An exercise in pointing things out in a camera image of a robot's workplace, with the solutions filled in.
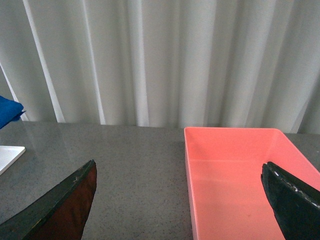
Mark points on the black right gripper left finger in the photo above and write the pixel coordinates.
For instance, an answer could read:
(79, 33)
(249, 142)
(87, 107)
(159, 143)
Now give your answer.
(60, 214)

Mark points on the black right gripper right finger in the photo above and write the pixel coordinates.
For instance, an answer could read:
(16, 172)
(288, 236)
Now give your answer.
(295, 204)

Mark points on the blue microfiber cloth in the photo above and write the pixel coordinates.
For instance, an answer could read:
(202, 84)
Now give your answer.
(10, 111)

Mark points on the pink plastic bin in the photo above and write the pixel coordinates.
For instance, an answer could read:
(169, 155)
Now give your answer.
(223, 169)

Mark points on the white towel rack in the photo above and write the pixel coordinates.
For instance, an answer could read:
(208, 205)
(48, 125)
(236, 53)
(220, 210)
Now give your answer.
(8, 155)

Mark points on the white curtain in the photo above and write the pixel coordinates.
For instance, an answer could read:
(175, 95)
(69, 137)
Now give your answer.
(164, 63)

